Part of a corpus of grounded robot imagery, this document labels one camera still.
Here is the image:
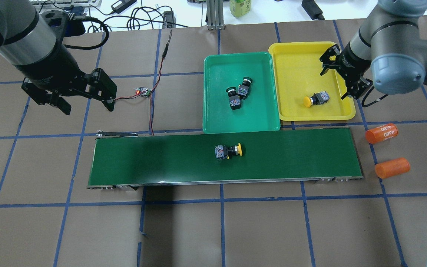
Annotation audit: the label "aluminium frame post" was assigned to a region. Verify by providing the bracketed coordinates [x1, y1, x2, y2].
[206, 0, 225, 30]

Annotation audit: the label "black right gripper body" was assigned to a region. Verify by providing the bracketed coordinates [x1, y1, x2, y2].
[319, 44, 373, 99]

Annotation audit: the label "yellow plastic tray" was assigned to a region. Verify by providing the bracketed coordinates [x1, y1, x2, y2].
[268, 41, 356, 121]

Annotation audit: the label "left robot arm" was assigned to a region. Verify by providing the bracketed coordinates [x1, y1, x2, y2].
[0, 0, 117, 115]

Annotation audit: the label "black power adapter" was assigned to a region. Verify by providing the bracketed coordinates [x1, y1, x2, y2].
[301, 0, 325, 20]

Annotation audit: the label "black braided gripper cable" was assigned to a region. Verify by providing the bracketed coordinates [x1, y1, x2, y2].
[361, 87, 389, 108]

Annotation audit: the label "orange cylinder marked 4680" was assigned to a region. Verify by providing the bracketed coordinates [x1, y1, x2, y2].
[365, 123, 399, 144]

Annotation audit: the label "green push button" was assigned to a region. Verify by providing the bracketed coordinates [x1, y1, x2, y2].
[237, 76, 252, 100]
[226, 87, 242, 111]

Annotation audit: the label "plain orange cylinder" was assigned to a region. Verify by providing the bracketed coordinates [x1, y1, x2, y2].
[374, 157, 411, 179]

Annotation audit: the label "red black controller wires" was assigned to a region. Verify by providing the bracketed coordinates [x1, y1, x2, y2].
[113, 28, 173, 136]

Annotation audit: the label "white keyboard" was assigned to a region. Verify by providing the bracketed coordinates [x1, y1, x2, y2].
[29, 0, 102, 9]

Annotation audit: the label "green plastic tray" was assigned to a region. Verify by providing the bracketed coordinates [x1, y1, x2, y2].
[203, 52, 280, 134]

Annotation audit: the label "yellow push button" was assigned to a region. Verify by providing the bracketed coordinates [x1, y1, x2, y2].
[303, 91, 330, 108]
[215, 143, 243, 159]

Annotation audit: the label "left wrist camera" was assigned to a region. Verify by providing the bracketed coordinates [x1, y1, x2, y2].
[41, 10, 85, 39]

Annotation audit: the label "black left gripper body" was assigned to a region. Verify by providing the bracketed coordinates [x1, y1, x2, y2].
[21, 64, 117, 106]

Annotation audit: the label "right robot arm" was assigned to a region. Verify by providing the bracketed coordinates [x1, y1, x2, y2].
[319, 0, 427, 99]

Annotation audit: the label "green tea bottle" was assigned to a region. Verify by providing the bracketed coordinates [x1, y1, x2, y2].
[229, 0, 251, 17]

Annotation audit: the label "green conveyor belt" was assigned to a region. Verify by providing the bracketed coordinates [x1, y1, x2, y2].
[87, 128, 364, 189]

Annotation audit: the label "small green controller board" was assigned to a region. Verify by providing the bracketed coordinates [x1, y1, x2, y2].
[135, 87, 153, 98]

